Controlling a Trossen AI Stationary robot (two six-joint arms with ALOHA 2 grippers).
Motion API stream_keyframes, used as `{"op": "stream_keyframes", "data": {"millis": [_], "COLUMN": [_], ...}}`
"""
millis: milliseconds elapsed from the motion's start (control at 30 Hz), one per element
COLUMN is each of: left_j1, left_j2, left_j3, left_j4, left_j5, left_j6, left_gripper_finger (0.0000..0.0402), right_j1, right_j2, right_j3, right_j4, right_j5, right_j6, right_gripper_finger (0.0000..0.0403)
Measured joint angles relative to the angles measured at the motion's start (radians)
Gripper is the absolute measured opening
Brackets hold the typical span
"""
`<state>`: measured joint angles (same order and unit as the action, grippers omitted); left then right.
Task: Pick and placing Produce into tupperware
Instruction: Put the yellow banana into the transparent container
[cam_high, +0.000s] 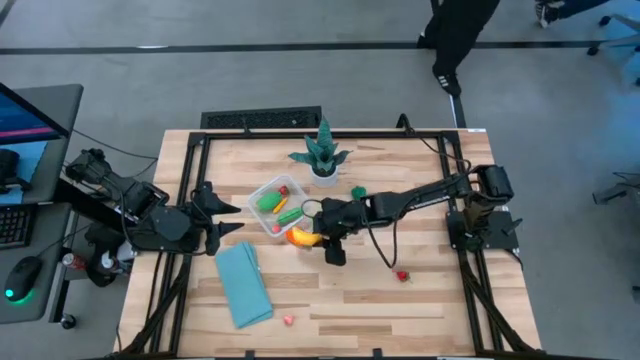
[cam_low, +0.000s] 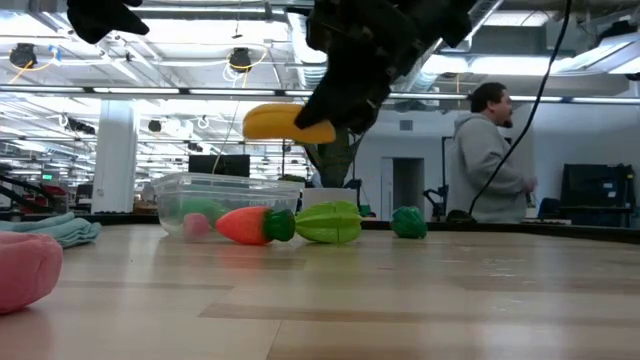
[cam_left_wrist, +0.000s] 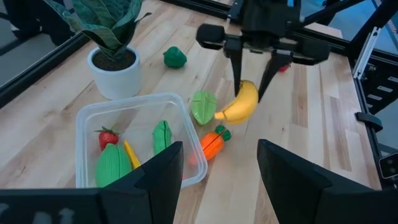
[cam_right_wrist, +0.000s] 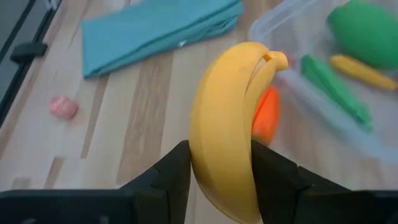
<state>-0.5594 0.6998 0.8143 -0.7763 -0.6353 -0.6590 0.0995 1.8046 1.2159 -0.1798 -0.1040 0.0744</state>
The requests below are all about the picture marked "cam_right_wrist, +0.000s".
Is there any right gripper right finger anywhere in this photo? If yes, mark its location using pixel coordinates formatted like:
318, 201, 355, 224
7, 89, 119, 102
251, 139, 351, 224

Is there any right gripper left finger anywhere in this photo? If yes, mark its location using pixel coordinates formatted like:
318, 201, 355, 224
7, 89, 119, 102
119, 139, 192, 224

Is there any orange toy carrot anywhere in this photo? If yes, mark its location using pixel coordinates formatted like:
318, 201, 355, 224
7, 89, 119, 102
251, 86, 281, 146

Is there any yellow toy banana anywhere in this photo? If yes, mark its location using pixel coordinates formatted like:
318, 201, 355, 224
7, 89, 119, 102
188, 41, 289, 224

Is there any green toy cucumber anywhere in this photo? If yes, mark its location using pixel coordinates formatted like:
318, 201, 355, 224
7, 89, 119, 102
300, 54, 373, 132

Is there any pink toy candy piece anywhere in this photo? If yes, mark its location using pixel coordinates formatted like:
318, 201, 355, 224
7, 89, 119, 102
49, 95, 79, 120

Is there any yellow toy chili pepper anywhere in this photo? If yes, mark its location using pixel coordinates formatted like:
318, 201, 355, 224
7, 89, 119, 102
329, 54, 398, 91

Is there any green toy corn husk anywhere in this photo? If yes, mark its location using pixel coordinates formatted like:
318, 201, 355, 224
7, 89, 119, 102
326, 0, 398, 71

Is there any clear plastic tupperware container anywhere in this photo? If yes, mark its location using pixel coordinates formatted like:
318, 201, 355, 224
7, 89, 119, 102
248, 0, 398, 164

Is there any folded teal cloth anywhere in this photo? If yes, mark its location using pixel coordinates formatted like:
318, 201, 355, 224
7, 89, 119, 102
80, 0, 245, 79

